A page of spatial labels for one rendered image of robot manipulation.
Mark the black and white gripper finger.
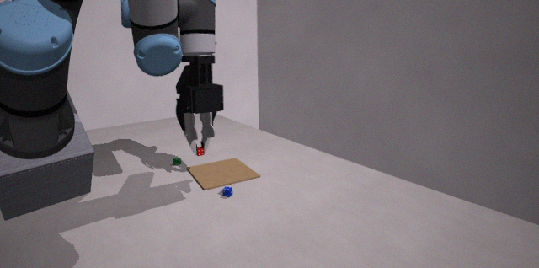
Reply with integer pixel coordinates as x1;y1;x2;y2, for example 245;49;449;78
176;98;198;155
200;111;217;153

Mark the tan mat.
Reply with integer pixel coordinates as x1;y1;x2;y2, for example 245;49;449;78
187;158;260;190

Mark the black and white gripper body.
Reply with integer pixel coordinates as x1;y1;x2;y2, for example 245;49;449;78
179;56;224;114

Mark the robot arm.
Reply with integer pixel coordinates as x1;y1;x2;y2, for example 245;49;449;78
0;0;217;159

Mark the blue die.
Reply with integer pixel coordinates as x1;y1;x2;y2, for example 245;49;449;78
222;186;232;197

